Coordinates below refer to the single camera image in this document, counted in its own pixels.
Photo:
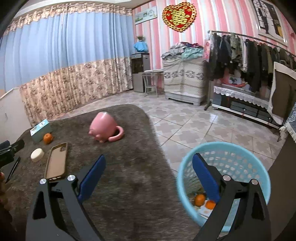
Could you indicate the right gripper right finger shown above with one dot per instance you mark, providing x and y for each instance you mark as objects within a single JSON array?
[{"x": 208, "y": 176}]

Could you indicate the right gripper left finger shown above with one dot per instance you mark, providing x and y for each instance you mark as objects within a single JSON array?
[{"x": 88, "y": 178}]

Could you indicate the white paper envelope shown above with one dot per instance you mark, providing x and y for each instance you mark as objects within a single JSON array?
[{"x": 204, "y": 212}]

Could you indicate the orange tangerine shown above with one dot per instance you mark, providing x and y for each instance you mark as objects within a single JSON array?
[
  {"x": 47, "y": 138},
  {"x": 199, "y": 200}
]

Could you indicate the black notebook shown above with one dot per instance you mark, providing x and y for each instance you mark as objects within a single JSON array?
[{"x": 9, "y": 169}]

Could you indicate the white cabinet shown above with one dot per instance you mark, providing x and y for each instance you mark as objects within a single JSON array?
[{"x": 14, "y": 120}]

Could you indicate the light blue cardboard box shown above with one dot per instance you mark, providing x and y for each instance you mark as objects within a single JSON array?
[{"x": 37, "y": 132}]

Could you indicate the tan phone case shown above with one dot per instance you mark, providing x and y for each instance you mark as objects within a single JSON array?
[{"x": 56, "y": 162}]

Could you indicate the light blue laundry basket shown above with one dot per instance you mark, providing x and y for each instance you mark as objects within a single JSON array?
[{"x": 229, "y": 159}]

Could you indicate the brown shaggy rug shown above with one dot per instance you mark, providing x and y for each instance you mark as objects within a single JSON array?
[{"x": 136, "y": 197}]

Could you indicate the pink pig mug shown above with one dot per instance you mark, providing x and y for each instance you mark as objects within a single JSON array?
[{"x": 104, "y": 128}]

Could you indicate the low lace covered bench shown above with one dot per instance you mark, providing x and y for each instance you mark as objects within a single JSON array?
[{"x": 242, "y": 103}]

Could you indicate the blue floral fringed cloth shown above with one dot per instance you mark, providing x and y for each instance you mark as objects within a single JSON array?
[{"x": 289, "y": 127}]

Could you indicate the blue floral curtain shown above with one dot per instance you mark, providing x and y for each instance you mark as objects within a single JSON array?
[{"x": 65, "y": 56}]

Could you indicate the patterned cloth covered cabinet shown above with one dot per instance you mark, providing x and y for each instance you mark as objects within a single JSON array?
[{"x": 184, "y": 80}]

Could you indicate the small metal stool table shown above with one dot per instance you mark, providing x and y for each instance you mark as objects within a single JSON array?
[{"x": 151, "y": 81}]

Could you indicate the brown wooden board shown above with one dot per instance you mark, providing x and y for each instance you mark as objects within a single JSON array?
[{"x": 282, "y": 94}]

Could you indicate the grey water dispenser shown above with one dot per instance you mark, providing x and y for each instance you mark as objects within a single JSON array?
[{"x": 140, "y": 63}]

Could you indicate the clothes rack with garments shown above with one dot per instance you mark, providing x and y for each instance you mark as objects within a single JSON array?
[{"x": 240, "y": 61}]

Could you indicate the blue covered plant pot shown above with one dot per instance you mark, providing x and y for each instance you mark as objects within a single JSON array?
[{"x": 141, "y": 46}]

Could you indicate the pile of folded clothes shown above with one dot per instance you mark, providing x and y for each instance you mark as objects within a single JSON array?
[{"x": 184, "y": 50}]

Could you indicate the framed wedding photo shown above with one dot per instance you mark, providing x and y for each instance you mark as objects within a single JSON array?
[{"x": 269, "y": 24}]

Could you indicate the red gold heart decoration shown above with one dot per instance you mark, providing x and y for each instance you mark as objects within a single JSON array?
[{"x": 179, "y": 17}]

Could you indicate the landscape wall picture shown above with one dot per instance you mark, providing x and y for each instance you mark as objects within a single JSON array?
[{"x": 146, "y": 15}]

